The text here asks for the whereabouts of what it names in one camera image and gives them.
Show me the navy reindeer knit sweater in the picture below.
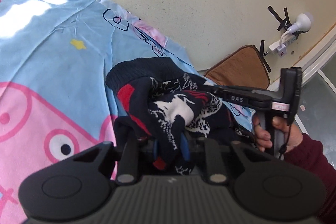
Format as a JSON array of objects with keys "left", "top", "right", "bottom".
[{"left": 105, "top": 57, "right": 255, "bottom": 175}]

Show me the dark red sleeve forearm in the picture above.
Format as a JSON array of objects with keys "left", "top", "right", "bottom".
[{"left": 284, "top": 133, "right": 335, "bottom": 223}]

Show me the person's right hand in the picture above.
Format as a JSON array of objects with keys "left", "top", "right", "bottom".
[{"left": 252, "top": 113, "right": 304, "bottom": 155}]

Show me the white plug adapter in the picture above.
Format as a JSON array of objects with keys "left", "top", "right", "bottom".
[{"left": 277, "top": 44, "right": 287, "bottom": 57}]

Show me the brown seat cushion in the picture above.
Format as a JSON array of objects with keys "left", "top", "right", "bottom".
[{"left": 204, "top": 45, "right": 270, "bottom": 89}]

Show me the white power strip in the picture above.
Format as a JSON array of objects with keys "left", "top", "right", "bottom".
[{"left": 267, "top": 34, "right": 298, "bottom": 54}]

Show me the white LED bulb lamp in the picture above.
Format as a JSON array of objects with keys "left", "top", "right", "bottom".
[{"left": 279, "top": 12, "right": 314, "bottom": 46}]

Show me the blue Peppa Pig bedsheet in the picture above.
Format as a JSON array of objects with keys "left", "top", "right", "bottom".
[{"left": 0, "top": 0, "right": 255, "bottom": 224}]

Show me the white door frame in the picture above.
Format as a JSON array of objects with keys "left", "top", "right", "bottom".
[{"left": 266, "top": 27, "right": 336, "bottom": 98}]

